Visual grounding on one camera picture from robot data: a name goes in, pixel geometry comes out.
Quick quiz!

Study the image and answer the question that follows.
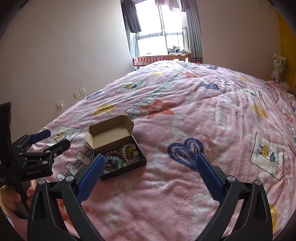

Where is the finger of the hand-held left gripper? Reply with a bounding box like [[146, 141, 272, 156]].
[[14, 129, 52, 151], [23, 138, 71, 167]]

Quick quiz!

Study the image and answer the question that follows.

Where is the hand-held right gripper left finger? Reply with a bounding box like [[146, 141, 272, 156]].
[[27, 154, 107, 241]]

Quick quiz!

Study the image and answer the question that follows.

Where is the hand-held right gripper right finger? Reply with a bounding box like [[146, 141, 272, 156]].
[[195, 153, 273, 241]]

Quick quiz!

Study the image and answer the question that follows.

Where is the light blue bead bracelet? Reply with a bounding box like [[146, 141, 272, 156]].
[[103, 155, 139, 175]]

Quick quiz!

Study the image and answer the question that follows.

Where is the dark red bead bracelet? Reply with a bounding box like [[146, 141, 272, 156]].
[[105, 150, 127, 163]]

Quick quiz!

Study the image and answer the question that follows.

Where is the black cardboard box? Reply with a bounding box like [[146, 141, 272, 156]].
[[85, 115, 147, 181]]

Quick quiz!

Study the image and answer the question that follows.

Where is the white bead bracelet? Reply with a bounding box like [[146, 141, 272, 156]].
[[121, 143, 137, 160]]

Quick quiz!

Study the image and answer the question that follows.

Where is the yellow bead bracelet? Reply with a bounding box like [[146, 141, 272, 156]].
[[128, 148, 139, 161]]

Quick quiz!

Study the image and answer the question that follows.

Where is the person's left hand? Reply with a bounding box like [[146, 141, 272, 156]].
[[0, 179, 38, 205]]

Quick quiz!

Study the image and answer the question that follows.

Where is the pink printed blanket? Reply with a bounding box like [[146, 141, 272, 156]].
[[9, 59, 296, 241]]

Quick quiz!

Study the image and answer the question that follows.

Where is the pink pillow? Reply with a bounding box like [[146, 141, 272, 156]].
[[264, 79, 296, 110]]

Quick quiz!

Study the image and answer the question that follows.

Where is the wooden desk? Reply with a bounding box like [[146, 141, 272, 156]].
[[132, 53, 192, 69]]

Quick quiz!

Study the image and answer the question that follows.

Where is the white flower bouquet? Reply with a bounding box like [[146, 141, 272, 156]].
[[270, 53, 286, 80]]

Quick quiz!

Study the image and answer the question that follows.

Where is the grey curtain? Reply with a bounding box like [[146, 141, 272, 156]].
[[181, 0, 204, 64]]

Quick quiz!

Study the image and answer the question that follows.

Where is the dark hanging garment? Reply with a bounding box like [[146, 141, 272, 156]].
[[121, 0, 142, 33]]

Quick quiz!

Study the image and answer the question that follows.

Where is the orange headboard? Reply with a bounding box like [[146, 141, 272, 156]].
[[276, 7, 296, 96]]

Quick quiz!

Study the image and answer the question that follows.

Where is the window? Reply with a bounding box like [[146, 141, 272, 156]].
[[134, 0, 189, 56]]

